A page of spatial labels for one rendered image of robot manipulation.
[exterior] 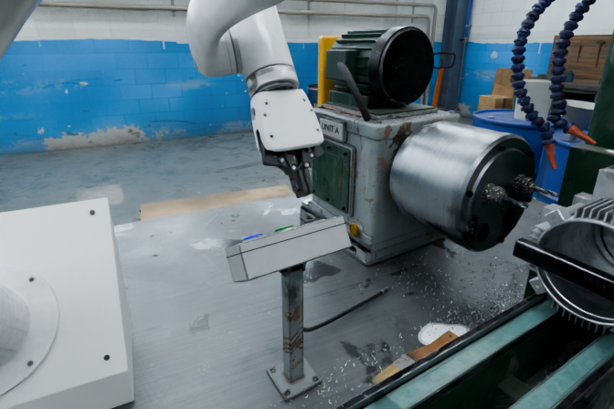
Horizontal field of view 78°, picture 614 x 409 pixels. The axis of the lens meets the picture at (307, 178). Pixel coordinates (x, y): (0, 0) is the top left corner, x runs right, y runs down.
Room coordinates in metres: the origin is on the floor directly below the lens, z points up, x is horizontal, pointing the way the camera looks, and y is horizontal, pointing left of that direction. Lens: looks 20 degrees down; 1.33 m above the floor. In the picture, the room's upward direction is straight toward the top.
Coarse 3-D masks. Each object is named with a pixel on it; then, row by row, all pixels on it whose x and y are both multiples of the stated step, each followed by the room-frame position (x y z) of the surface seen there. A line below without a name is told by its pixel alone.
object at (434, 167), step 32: (448, 128) 0.80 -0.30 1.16; (480, 128) 0.78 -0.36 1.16; (416, 160) 0.76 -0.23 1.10; (448, 160) 0.71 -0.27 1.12; (480, 160) 0.67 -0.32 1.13; (512, 160) 0.71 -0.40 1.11; (416, 192) 0.74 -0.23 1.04; (448, 192) 0.67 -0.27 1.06; (480, 192) 0.67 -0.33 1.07; (512, 192) 0.73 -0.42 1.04; (448, 224) 0.67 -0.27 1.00; (480, 224) 0.68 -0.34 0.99; (512, 224) 0.73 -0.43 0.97
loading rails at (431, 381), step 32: (512, 320) 0.49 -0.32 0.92; (544, 320) 0.49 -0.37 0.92; (448, 352) 0.42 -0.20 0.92; (480, 352) 0.43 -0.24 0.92; (512, 352) 0.45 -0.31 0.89; (544, 352) 0.51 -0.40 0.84; (576, 352) 0.53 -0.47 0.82; (608, 352) 0.43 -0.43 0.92; (384, 384) 0.36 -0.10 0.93; (416, 384) 0.37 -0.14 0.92; (448, 384) 0.37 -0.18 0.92; (480, 384) 0.41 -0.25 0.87; (512, 384) 0.44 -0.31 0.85; (544, 384) 0.37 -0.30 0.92; (576, 384) 0.37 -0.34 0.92; (608, 384) 0.39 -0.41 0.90
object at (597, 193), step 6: (606, 168) 0.57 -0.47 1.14; (612, 168) 0.58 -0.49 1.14; (600, 174) 0.56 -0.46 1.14; (606, 174) 0.55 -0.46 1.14; (612, 174) 0.55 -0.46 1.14; (600, 180) 0.56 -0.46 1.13; (606, 180) 0.55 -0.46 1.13; (612, 180) 0.55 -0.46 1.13; (600, 186) 0.56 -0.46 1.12; (606, 186) 0.55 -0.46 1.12; (612, 186) 0.54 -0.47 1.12; (594, 192) 0.56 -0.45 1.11; (600, 192) 0.56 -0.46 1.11; (606, 192) 0.55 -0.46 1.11; (612, 192) 0.54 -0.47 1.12; (594, 198) 0.56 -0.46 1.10; (606, 198) 0.55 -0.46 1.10; (612, 198) 0.54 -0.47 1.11
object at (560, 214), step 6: (558, 210) 0.53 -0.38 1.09; (564, 210) 0.53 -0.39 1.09; (546, 216) 0.54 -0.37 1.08; (552, 216) 0.54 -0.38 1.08; (558, 216) 0.53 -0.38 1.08; (564, 216) 0.52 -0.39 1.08; (570, 216) 0.53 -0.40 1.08; (552, 222) 0.53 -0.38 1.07; (558, 222) 0.53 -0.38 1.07; (534, 282) 0.54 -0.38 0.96; (540, 282) 0.53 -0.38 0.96; (534, 288) 0.54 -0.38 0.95; (540, 288) 0.53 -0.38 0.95
